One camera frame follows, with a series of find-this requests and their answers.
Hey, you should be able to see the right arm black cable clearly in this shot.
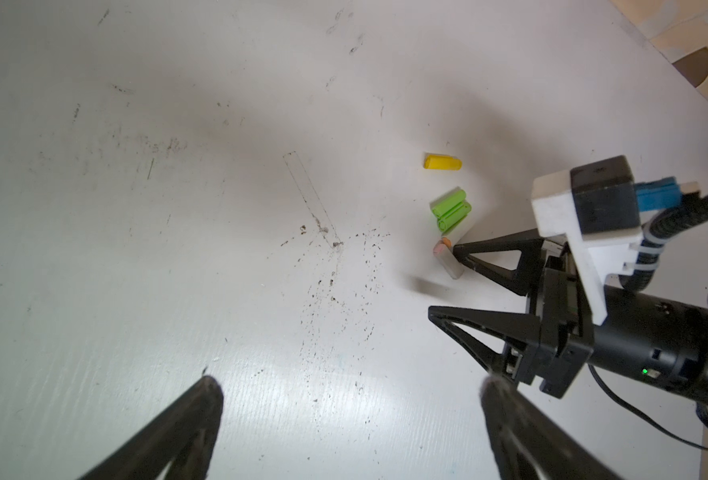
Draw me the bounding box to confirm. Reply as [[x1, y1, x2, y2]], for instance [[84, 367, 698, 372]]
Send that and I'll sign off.
[[586, 179, 708, 452]]

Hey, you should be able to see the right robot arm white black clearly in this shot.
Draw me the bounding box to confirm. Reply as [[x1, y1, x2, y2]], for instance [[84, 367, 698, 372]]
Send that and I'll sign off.
[[428, 230, 708, 406]]

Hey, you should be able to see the green pen cap upper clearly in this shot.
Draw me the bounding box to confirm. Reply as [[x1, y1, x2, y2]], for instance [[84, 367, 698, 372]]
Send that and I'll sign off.
[[430, 187, 467, 219]]

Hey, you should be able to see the green pen cap lower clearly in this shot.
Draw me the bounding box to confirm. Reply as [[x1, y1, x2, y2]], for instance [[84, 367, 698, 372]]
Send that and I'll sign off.
[[437, 201, 472, 233]]

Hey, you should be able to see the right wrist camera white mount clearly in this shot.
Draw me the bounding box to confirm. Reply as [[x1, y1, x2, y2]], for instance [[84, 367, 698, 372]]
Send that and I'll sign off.
[[530, 154, 702, 326]]

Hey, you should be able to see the green pen cap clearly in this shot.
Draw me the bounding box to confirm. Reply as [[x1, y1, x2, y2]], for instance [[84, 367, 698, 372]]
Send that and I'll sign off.
[[430, 187, 467, 219], [437, 201, 472, 233]]

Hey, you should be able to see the yellow pen cap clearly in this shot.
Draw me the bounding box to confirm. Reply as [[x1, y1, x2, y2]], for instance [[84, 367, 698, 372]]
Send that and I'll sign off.
[[424, 154, 463, 171]]

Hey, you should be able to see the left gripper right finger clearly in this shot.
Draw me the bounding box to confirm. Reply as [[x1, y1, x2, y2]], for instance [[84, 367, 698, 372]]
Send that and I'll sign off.
[[480, 375, 619, 479]]

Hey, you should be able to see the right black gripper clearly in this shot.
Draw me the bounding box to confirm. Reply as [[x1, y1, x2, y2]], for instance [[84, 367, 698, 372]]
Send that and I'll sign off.
[[428, 229, 595, 399]]

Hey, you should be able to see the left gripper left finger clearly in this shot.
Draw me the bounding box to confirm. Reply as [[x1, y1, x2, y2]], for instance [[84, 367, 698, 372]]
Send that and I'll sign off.
[[83, 375, 224, 479]]

